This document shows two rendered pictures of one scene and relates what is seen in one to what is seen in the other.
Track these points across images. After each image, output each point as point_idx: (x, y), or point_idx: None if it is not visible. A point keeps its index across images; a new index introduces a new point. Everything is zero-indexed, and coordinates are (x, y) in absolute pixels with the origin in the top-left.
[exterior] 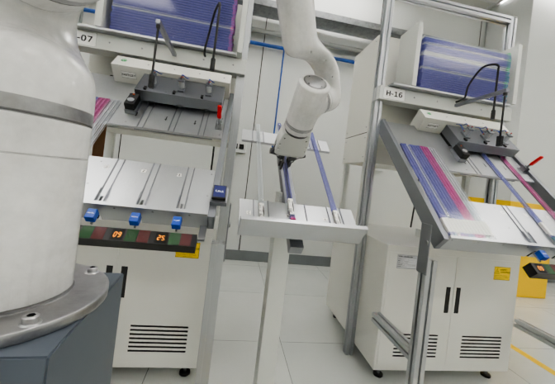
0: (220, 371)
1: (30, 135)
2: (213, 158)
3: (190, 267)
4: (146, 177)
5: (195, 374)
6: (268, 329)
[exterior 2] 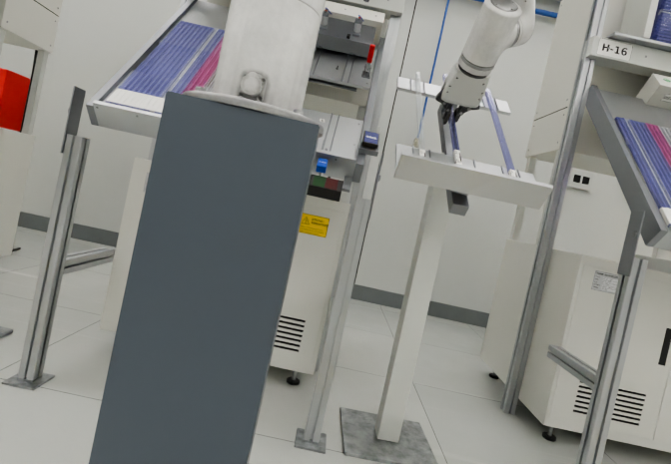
0: (336, 390)
1: None
2: None
3: (315, 246)
4: None
5: (306, 386)
6: (409, 321)
